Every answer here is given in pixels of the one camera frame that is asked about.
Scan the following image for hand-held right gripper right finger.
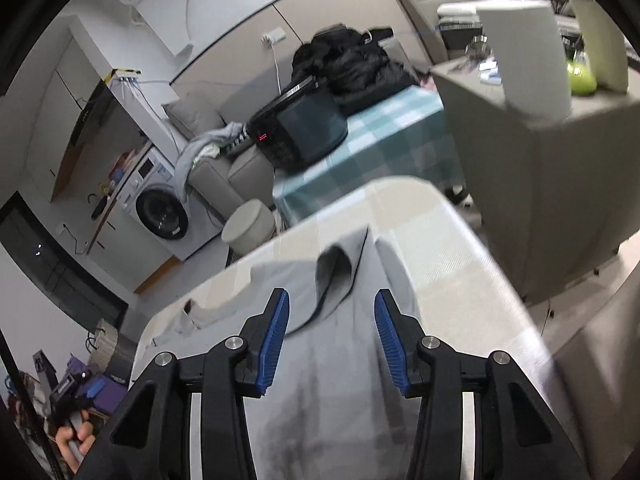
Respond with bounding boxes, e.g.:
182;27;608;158
374;289;591;480

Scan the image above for houndstooth cushion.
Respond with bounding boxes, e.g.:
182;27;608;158
227;130;256;153

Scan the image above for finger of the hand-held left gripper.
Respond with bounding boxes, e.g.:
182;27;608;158
82;376;108;401

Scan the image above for white round stool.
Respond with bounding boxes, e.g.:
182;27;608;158
221;199;277;256

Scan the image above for woven basket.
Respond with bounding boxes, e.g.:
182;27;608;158
89;317;136;381

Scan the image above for black electric cooker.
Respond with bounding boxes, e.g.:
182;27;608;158
248;76;349;170

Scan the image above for teal checked tablecloth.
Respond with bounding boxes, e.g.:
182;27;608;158
272;85;463;226

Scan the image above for grey pillow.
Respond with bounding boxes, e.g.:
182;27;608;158
161;91;226;138

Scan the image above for black jacket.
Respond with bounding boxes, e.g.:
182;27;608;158
291;25;421;115

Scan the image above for white kitchen base cabinets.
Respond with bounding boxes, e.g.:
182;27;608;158
85;150;151;256

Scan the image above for grey side cabinet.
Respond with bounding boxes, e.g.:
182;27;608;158
431;57;640;301

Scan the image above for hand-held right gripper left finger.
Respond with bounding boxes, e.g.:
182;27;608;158
87;287;291;480

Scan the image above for white paper roll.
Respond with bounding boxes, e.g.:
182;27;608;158
475;0;572;121

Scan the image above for light grey garment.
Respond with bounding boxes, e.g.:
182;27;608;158
174;121;248;186

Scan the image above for white washing machine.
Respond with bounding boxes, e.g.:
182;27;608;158
117;142;223;262

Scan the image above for dark glass door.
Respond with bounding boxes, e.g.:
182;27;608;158
0;191;130;331

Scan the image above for black range hood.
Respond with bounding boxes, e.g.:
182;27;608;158
67;80;116;148

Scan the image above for purple bag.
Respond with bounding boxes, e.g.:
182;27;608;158
65;355;128;416

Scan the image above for white kitchen wall cabinets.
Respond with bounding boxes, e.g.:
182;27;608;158
49;25;113;203

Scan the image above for white paper carton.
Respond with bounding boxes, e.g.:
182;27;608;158
570;0;630;93

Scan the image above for person's left hand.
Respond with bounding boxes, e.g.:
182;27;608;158
54;409;97;476

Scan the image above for grey sofa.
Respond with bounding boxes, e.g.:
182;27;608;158
161;35;431;211

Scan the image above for grey t-shirt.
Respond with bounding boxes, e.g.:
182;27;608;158
175;225;431;480

